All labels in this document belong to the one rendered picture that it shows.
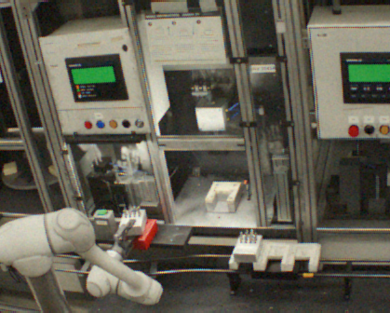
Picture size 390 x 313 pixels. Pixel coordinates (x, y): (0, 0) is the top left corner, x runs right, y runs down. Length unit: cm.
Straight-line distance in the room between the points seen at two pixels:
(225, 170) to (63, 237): 140
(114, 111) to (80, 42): 32
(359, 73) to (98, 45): 102
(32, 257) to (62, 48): 99
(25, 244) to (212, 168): 144
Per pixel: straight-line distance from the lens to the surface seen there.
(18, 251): 188
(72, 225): 182
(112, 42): 243
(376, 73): 221
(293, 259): 253
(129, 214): 268
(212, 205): 279
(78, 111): 264
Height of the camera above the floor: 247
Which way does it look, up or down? 28 degrees down
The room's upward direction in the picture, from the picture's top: 10 degrees counter-clockwise
